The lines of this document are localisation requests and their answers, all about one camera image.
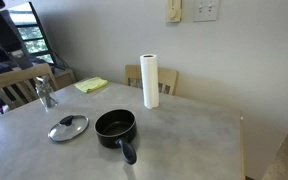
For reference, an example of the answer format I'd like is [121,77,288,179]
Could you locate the wooden chair at wall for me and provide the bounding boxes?
[125,64,179,95]

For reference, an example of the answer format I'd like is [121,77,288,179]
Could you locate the wooden chair at left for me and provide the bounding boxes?
[0,63,59,109]

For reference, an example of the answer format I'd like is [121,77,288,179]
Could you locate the glass jar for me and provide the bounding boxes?
[35,75,58,108]

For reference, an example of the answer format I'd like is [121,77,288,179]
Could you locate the black ladder shelf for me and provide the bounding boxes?
[0,0,67,69]

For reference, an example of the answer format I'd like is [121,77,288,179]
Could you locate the beige wall thermostat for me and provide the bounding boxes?
[166,0,182,23]

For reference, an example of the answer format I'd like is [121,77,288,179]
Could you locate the white light switch plate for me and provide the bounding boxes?
[193,0,219,22]

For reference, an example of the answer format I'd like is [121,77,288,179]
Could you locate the white paper towel roll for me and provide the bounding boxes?
[140,54,159,109]

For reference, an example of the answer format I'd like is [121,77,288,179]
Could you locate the glass lid with black knob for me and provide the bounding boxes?
[48,115,89,142]

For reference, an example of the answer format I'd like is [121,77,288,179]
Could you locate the black pot with handle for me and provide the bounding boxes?
[94,109,137,165]

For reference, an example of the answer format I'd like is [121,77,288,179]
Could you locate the yellow cloth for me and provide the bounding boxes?
[75,77,108,93]

